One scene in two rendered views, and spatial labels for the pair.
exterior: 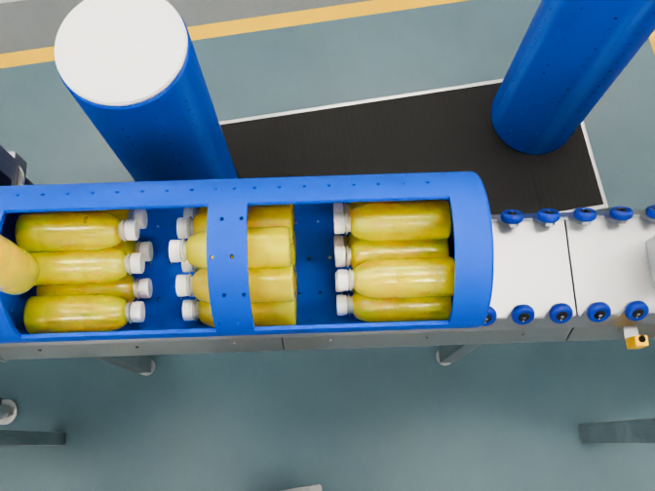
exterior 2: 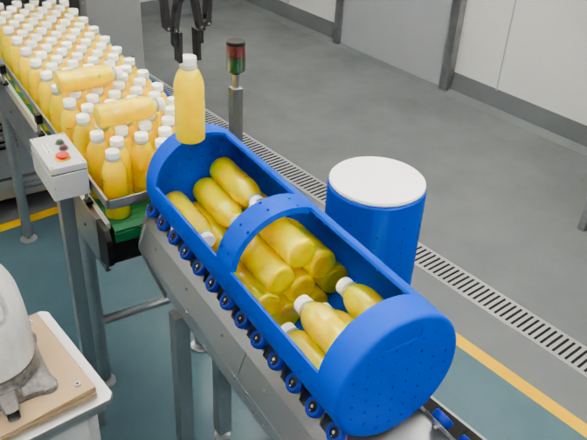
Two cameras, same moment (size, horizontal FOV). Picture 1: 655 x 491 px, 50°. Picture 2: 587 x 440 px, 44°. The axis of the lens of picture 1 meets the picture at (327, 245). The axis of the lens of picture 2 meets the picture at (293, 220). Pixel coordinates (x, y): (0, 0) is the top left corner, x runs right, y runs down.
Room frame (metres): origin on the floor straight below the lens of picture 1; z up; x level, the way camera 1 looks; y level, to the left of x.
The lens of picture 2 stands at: (-0.34, -0.98, 2.05)
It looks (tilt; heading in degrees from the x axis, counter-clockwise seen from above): 33 degrees down; 58
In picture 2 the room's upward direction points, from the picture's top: 3 degrees clockwise
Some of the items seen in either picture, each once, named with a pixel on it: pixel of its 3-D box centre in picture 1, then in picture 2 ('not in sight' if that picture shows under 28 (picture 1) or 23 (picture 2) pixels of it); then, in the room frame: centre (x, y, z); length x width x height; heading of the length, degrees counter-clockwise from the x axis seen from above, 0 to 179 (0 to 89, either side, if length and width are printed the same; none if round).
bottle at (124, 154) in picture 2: not in sight; (120, 173); (0.18, 0.84, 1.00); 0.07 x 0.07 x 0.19
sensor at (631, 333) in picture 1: (635, 328); not in sight; (0.22, -0.62, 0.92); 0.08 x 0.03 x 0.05; 2
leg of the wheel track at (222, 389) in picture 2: not in sight; (221, 372); (0.38, 0.60, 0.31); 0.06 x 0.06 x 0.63; 2
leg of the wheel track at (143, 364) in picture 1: (119, 355); (183, 387); (0.24, 0.59, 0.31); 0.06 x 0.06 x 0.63; 2
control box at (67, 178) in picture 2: not in sight; (59, 165); (0.02, 0.86, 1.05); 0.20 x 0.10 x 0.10; 92
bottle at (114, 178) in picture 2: not in sight; (115, 185); (0.15, 0.78, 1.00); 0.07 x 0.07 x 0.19
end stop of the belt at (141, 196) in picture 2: not in sight; (175, 188); (0.31, 0.74, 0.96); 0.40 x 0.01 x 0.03; 2
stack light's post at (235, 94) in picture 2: not in sight; (235, 223); (0.66, 1.06, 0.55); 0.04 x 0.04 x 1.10; 2
